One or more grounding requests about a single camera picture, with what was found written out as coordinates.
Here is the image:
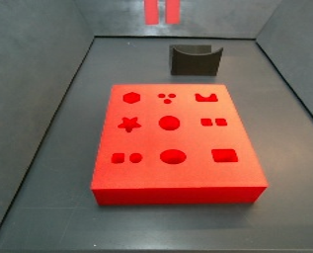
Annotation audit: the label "dark grey curved holder block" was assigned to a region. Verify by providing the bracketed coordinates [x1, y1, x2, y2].
[168, 44, 223, 76]

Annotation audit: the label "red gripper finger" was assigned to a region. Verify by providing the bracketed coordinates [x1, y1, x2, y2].
[164, 0, 179, 24]
[144, 0, 158, 25]

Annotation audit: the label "red shape-sorting block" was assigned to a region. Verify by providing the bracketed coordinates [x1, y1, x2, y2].
[91, 84, 267, 206]

